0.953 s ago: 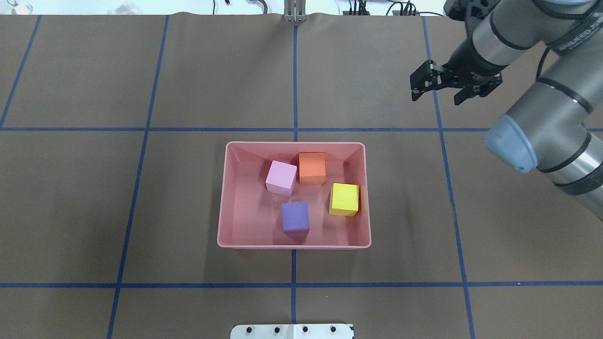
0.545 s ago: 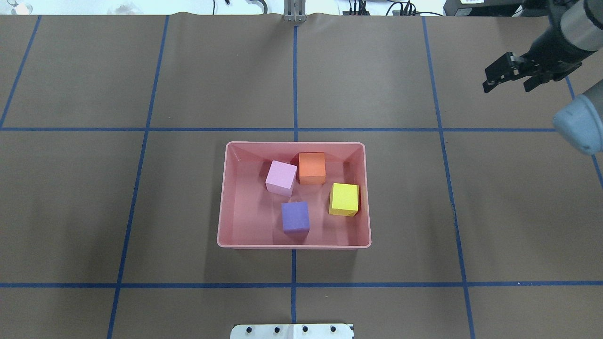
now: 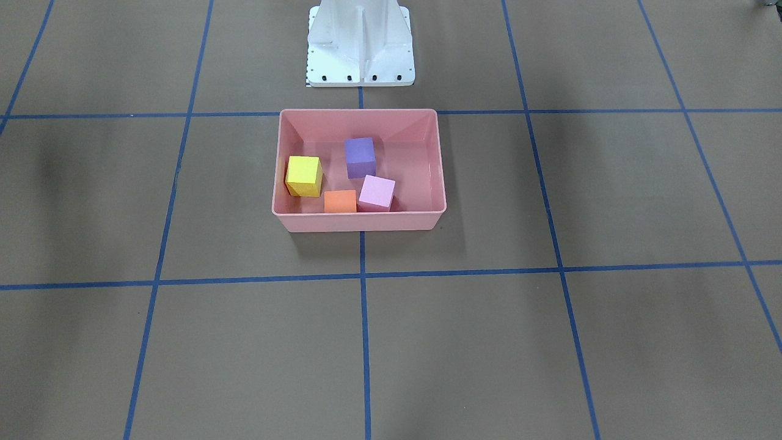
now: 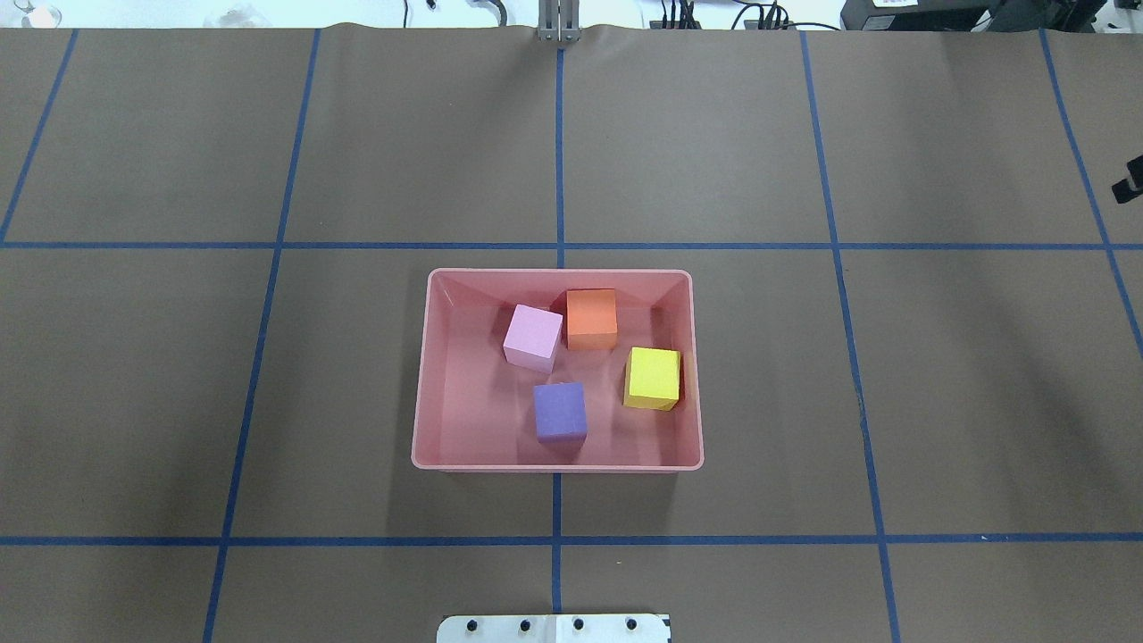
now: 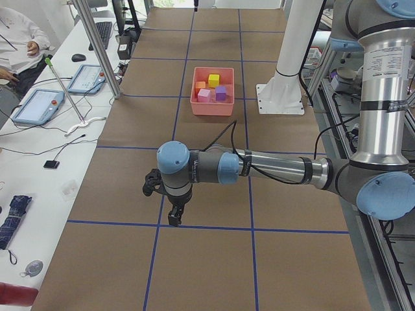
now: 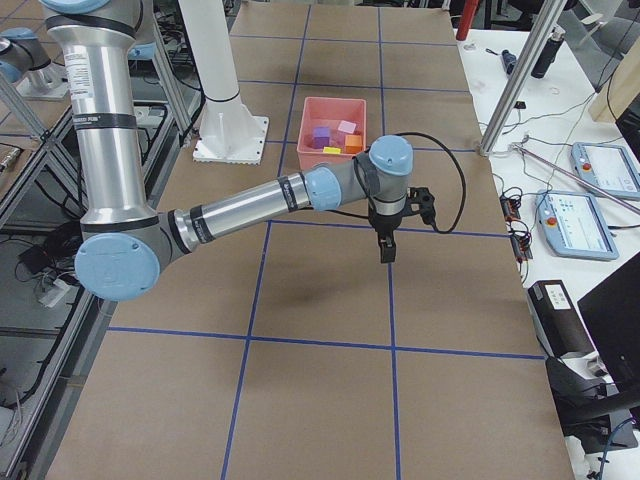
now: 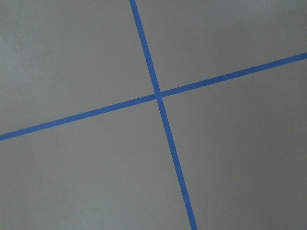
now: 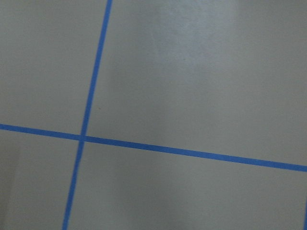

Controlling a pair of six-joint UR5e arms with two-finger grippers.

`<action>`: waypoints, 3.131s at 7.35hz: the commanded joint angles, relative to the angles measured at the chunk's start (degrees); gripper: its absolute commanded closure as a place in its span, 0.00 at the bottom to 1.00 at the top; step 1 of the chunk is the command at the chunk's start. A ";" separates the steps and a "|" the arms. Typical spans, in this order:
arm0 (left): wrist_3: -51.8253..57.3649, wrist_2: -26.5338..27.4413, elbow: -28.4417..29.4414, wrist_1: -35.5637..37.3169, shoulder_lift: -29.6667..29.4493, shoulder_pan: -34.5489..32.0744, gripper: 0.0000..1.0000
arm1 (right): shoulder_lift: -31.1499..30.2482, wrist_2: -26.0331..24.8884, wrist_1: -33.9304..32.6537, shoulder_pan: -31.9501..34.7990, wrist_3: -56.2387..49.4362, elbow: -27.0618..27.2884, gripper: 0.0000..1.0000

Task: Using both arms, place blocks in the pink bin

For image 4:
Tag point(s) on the pink plastic bin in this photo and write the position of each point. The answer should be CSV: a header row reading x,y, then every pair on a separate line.
x,y
474,409

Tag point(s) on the pink foam block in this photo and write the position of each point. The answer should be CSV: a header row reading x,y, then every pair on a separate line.
x,y
532,339

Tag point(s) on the white camera pole base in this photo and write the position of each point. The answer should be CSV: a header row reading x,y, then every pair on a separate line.
x,y
556,628

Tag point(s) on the aluminium frame post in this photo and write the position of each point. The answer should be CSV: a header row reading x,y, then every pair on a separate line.
x,y
559,21

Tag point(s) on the purple foam block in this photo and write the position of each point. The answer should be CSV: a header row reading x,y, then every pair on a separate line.
x,y
560,412

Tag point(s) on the yellow foam block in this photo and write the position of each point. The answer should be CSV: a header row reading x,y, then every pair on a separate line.
x,y
652,378

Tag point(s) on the orange foam block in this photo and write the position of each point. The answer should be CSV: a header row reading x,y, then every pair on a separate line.
x,y
591,319

